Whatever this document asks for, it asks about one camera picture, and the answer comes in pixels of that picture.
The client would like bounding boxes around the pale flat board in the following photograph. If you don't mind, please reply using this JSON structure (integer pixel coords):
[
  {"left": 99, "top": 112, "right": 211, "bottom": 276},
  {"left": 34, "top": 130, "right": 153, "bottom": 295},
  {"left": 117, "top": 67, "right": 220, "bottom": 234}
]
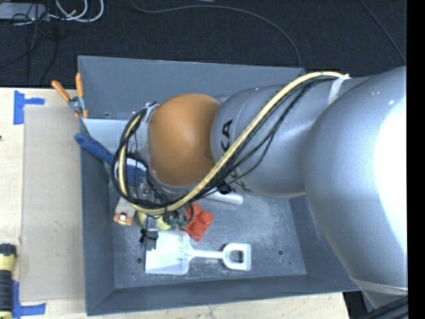
[{"left": 19, "top": 106, "right": 88, "bottom": 302}]

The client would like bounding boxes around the grey metal bin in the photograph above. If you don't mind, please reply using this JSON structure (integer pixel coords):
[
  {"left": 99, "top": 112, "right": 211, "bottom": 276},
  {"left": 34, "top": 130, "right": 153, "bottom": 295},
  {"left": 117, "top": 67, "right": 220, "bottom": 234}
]
[{"left": 76, "top": 55, "right": 363, "bottom": 316}]

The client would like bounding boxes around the blue handled brush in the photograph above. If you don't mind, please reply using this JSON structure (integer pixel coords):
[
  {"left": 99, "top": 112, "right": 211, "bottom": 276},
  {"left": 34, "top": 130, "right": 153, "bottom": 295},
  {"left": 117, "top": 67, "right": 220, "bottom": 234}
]
[{"left": 74, "top": 132, "right": 149, "bottom": 189}]

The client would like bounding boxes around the orange and white toy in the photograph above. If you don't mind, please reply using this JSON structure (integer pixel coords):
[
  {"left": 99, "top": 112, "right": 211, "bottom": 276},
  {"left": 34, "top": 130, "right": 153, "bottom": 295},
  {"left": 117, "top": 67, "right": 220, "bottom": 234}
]
[{"left": 112, "top": 199, "right": 136, "bottom": 226}]

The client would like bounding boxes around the red toy block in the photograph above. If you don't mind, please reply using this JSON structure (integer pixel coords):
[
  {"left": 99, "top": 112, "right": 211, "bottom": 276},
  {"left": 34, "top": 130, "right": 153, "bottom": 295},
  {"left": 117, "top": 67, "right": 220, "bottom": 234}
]
[{"left": 183, "top": 203, "right": 214, "bottom": 243}]

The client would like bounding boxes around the white toy shovel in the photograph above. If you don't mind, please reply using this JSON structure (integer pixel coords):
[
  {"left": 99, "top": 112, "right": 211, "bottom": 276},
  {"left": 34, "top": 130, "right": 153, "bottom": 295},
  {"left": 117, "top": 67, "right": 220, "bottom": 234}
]
[{"left": 144, "top": 230, "right": 252, "bottom": 276}]

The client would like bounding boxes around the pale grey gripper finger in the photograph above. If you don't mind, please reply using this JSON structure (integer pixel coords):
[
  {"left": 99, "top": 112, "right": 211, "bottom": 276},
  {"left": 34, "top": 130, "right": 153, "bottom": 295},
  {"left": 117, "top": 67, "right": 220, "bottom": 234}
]
[{"left": 143, "top": 213, "right": 159, "bottom": 272}]

